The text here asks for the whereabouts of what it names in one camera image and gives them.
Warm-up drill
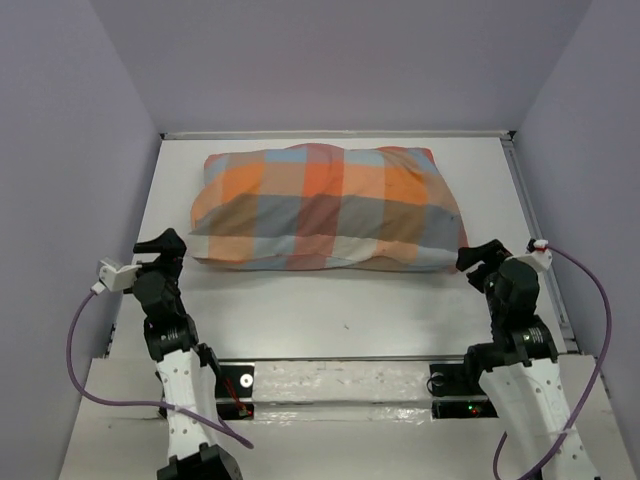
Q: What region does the multicolour patchwork pillowcase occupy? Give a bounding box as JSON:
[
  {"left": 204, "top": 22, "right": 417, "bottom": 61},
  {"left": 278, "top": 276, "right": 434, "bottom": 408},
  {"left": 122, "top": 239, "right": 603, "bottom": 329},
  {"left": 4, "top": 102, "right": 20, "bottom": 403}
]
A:
[{"left": 187, "top": 143, "right": 467, "bottom": 272}]

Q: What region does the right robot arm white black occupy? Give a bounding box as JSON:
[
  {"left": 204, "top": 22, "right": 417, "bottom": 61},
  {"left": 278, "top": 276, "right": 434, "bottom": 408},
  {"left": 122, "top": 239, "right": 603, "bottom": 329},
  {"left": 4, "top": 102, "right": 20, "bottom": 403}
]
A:
[{"left": 456, "top": 240, "right": 600, "bottom": 479}]

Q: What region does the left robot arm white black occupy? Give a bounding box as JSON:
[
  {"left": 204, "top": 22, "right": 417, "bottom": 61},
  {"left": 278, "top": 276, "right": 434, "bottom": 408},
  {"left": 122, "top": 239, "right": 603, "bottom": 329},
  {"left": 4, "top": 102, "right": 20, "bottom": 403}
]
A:
[{"left": 131, "top": 228, "right": 242, "bottom": 479}]

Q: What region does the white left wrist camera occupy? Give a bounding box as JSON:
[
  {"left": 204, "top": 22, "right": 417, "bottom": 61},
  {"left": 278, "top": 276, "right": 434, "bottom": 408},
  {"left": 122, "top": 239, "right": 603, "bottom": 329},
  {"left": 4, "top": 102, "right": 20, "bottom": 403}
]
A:
[{"left": 91, "top": 257, "right": 141, "bottom": 295}]

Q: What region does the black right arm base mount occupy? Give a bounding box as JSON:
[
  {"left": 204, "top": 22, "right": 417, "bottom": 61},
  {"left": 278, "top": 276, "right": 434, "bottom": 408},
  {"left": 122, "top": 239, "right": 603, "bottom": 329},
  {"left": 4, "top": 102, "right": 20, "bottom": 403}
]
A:
[{"left": 426, "top": 363, "right": 498, "bottom": 420}]

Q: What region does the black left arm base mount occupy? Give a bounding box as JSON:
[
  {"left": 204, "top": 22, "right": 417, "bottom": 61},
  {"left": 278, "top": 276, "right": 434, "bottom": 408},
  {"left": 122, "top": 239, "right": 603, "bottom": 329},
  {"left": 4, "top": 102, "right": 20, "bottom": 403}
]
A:
[{"left": 203, "top": 363, "right": 254, "bottom": 421}]

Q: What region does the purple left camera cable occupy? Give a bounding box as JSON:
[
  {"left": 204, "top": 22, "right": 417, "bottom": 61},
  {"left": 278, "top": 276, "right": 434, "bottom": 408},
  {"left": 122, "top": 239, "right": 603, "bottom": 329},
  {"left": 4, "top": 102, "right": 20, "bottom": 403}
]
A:
[{"left": 66, "top": 293, "right": 255, "bottom": 449}]

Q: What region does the purple camera cable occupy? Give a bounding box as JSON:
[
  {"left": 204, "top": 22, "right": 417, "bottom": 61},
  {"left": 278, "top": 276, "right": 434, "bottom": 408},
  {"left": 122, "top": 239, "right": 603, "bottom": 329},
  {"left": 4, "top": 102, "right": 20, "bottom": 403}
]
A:
[
  {"left": 66, "top": 293, "right": 255, "bottom": 449},
  {"left": 492, "top": 244, "right": 614, "bottom": 480}
]

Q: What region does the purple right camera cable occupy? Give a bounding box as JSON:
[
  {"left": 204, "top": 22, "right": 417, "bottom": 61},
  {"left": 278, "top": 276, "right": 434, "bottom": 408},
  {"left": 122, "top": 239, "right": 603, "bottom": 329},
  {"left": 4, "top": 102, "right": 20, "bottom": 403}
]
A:
[{"left": 492, "top": 244, "right": 614, "bottom": 480}]

